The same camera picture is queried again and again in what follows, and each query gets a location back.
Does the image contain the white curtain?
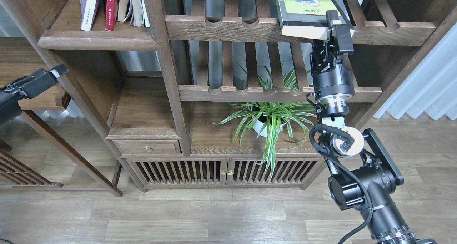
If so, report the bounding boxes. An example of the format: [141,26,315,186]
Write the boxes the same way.
[374,25,457,120]

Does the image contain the spider plant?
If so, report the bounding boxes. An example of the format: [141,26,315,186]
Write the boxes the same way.
[211,62,345,180]

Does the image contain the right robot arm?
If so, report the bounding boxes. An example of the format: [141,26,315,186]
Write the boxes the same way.
[310,10,436,244]

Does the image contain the yellow and grey thick book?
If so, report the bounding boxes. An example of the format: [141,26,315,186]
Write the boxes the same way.
[276,0,355,40]

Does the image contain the red book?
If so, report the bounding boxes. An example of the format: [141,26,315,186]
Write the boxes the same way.
[105,0,119,31]

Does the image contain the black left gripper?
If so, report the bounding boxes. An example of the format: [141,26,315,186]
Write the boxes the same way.
[0,63,69,125]

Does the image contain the dark wooden bookshelf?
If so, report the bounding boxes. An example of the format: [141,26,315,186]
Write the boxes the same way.
[1,0,456,191]

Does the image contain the white plant pot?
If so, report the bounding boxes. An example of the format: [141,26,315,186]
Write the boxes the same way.
[251,112,286,138]

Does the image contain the upright beige book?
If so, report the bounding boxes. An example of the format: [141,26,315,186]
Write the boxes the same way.
[117,0,130,22]

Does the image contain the upright white books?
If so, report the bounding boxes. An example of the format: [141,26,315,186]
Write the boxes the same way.
[130,0,150,27]

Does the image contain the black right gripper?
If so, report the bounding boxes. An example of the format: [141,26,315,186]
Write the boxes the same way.
[310,10,355,102]

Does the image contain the pale lavender book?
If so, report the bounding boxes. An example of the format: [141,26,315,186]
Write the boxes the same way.
[80,0,100,31]

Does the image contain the brass drawer knob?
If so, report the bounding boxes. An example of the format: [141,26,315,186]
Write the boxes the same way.
[144,145,153,153]

